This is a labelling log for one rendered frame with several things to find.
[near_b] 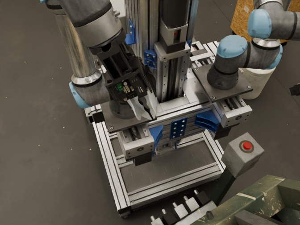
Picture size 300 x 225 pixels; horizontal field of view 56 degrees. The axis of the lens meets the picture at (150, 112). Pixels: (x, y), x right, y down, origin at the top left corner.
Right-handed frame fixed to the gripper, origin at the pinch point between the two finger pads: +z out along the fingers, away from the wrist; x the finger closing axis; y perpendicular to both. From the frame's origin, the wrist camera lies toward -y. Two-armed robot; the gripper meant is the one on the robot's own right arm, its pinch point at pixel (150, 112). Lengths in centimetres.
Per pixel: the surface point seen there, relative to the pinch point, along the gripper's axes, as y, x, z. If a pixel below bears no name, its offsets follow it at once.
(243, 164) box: -35, 19, 69
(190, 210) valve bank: -27, -10, 77
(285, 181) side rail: -24, 32, 77
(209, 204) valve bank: -30, -2, 82
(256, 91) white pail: -155, 67, 130
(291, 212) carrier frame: -19, 30, 93
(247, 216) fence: -11, 11, 71
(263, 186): -26, 23, 78
